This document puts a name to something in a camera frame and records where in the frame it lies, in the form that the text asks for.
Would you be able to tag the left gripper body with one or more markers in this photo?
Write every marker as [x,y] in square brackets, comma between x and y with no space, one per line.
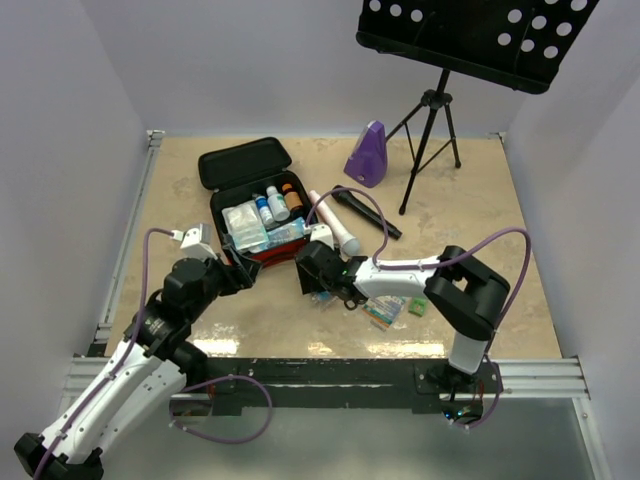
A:
[224,281]

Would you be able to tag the black microphone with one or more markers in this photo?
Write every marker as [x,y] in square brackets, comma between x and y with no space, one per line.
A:
[348,199]

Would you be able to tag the black handled scissors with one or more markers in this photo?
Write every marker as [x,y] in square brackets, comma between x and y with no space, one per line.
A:
[352,304]

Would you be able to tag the aluminium frame rail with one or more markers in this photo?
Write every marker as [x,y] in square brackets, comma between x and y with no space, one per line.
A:
[91,181]

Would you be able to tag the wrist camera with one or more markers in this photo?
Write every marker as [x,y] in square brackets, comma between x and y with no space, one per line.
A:
[195,242]
[320,232]

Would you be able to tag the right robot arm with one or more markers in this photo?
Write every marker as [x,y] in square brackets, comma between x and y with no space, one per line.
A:
[466,292]

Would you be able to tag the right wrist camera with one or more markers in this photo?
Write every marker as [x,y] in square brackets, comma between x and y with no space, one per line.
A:
[320,232]

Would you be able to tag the blue pouch packet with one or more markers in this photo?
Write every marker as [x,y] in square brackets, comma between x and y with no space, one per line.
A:
[281,235]

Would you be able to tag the black music stand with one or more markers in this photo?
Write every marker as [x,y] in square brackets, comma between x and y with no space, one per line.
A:
[518,44]

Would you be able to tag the green small box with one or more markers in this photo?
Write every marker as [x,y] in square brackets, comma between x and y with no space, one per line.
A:
[418,306]

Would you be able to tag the small blue label bottle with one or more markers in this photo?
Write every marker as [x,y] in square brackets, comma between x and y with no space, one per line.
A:
[264,210]

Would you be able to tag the purple metronome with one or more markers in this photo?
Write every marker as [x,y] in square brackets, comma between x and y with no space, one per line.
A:
[367,163]

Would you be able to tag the bandage packets pile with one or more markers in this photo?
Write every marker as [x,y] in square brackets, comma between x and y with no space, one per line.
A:
[383,311]

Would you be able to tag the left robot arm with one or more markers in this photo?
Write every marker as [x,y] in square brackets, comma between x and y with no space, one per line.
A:
[153,361]

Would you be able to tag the brown medicine bottle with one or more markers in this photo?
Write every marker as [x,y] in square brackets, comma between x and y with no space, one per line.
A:
[291,198]

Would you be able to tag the red black medicine case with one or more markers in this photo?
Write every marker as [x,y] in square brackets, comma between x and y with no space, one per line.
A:
[236,174]

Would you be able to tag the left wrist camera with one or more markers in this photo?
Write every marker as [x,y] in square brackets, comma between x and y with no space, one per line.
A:
[195,242]

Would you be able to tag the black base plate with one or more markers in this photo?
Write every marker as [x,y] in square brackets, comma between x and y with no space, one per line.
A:
[418,385]

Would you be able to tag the white plastic bottle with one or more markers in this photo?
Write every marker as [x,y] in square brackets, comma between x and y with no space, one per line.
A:
[277,204]

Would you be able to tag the white gauze packet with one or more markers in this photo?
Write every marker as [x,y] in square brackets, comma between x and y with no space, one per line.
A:
[244,225]

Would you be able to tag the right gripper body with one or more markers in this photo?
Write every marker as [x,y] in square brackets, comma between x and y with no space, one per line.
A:
[311,284]

